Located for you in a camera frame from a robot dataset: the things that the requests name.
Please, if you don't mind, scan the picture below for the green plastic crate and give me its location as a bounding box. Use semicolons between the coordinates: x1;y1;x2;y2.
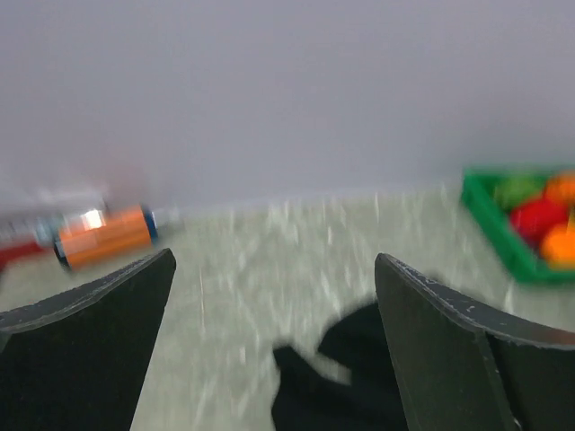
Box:
460;166;574;285

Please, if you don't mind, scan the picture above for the black garment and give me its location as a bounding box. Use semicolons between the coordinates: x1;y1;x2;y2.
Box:
271;301;408;431

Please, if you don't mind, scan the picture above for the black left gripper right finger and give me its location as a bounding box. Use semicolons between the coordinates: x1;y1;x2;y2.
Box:
375;253;574;430

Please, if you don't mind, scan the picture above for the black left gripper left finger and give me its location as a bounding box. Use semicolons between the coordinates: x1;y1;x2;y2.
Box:
1;249;176;430

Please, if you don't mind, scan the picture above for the red toy pepper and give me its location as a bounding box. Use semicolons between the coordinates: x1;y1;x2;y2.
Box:
509;198;570;242

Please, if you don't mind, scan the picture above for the orange cylinder tool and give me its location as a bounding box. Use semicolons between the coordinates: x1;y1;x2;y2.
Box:
53;206;158;270

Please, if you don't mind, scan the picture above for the red white box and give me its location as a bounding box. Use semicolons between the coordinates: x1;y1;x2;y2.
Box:
0;179;109;270

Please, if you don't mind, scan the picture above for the orange toy fruit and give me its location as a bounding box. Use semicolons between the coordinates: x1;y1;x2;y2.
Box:
540;224;574;269

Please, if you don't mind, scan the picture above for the orange toy pumpkin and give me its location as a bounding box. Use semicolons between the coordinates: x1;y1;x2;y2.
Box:
544;171;575;206

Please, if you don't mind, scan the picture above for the green toy pepper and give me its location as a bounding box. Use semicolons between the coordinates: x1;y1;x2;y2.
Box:
492;177;544;211

